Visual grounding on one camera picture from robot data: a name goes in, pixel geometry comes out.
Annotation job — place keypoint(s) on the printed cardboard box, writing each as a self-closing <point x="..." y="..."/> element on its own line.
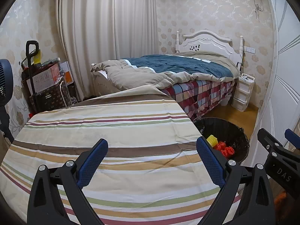
<point x="44" y="76"/>

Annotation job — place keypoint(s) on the bed with duvet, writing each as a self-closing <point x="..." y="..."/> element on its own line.
<point x="175" y="65"/>

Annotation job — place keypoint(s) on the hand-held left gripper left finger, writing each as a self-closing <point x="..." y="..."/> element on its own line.
<point x="92" y="161"/>

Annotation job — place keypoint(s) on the orange and white carton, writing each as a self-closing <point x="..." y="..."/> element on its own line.
<point x="66" y="75"/>

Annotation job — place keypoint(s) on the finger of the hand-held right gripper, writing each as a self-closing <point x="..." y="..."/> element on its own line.
<point x="268" y="141"/>
<point x="293" y="138"/>

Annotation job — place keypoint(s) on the blue standing fan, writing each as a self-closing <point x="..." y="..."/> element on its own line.
<point x="3" y="79"/>

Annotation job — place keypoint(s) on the white wardrobe door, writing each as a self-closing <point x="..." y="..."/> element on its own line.
<point x="281" y="75"/>

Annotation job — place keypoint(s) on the yellow foam net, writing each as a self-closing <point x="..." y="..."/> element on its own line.
<point x="212" y="140"/>

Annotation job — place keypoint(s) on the striped tablecloth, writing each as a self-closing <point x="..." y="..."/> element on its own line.
<point x="129" y="126"/>

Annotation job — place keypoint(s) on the white wall switch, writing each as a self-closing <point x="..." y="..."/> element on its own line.
<point x="250" y="50"/>

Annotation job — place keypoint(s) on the white plastic drawer unit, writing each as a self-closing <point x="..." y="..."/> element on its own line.
<point x="242" y="91"/>

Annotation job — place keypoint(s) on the checkered bed sheet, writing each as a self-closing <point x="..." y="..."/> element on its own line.
<point x="201" y="93"/>

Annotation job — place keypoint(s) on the yellow hang tag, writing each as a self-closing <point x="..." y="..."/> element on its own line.
<point x="37" y="56"/>

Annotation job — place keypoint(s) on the white bed footboard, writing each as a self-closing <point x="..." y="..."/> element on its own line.
<point x="98" y="82"/>

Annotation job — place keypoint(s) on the black bag-lined trash bin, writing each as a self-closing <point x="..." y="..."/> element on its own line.
<point x="225" y="129"/>

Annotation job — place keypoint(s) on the red foam net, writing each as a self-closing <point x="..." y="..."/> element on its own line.
<point x="220" y="145"/>
<point x="228" y="151"/>

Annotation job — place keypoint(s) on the brown patterned storage box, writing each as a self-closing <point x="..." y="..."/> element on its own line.
<point x="54" y="98"/>

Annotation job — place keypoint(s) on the cream curtain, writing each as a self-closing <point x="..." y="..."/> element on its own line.
<point x="105" y="28"/>

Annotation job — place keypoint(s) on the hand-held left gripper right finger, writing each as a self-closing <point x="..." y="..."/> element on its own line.
<point x="211" y="161"/>

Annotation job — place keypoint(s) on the person's right forearm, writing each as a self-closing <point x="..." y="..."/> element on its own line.
<point x="280" y="198"/>

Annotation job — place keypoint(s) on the white bed headboard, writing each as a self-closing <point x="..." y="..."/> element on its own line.
<point x="206" y="39"/>

